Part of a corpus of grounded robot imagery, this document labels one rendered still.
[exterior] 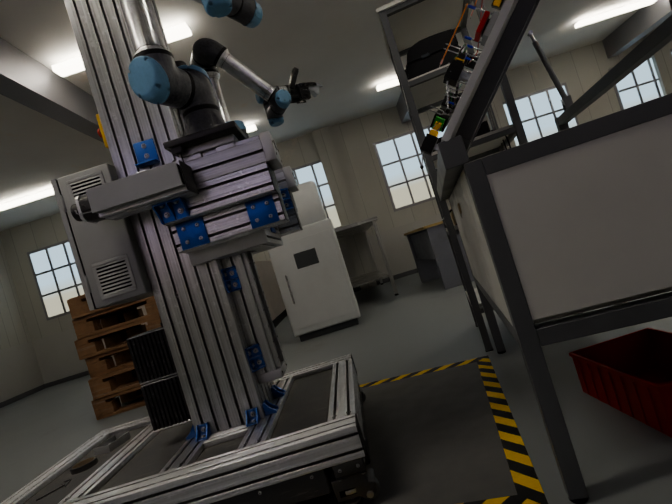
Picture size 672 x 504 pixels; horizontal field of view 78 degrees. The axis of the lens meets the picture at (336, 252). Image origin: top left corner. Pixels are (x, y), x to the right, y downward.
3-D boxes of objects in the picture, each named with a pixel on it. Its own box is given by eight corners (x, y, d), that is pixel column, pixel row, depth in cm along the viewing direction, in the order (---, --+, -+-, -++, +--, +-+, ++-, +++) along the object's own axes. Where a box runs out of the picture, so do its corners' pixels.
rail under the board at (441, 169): (445, 170, 95) (437, 143, 95) (440, 201, 210) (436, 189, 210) (470, 161, 94) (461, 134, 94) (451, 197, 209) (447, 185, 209)
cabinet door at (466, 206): (510, 329, 98) (459, 169, 99) (484, 293, 151) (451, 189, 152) (522, 326, 97) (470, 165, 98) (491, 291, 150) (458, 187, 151)
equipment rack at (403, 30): (484, 352, 213) (375, 8, 216) (474, 325, 272) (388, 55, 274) (590, 328, 201) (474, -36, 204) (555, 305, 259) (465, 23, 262)
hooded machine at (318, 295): (363, 324, 405) (315, 170, 407) (295, 344, 406) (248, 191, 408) (360, 312, 484) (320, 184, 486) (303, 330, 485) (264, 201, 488)
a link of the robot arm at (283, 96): (203, 21, 181) (297, 92, 194) (200, 36, 191) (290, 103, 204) (188, 39, 177) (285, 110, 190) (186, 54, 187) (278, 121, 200)
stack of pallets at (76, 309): (278, 344, 442) (249, 252, 444) (263, 368, 344) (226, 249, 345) (147, 385, 439) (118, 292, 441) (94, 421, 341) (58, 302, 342)
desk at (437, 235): (443, 290, 454) (423, 226, 456) (419, 283, 588) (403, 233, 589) (503, 272, 455) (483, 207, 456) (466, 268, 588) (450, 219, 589)
